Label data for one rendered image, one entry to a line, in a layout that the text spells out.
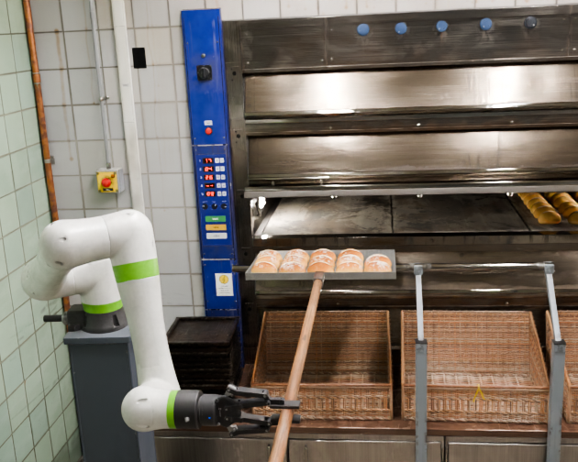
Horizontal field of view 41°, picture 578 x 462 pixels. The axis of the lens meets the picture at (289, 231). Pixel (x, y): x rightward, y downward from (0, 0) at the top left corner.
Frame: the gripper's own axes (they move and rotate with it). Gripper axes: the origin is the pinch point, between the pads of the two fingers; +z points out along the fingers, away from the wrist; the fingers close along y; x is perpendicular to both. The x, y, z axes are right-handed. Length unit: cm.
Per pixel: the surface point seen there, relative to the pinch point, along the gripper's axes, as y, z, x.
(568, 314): 36, 101, -151
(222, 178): -26, -44, -152
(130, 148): -39, -84, -154
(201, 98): -59, -51, -152
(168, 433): 66, -62, -101
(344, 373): 61, 6, -144
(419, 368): 34, 36, -95
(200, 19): -91, -49, -152
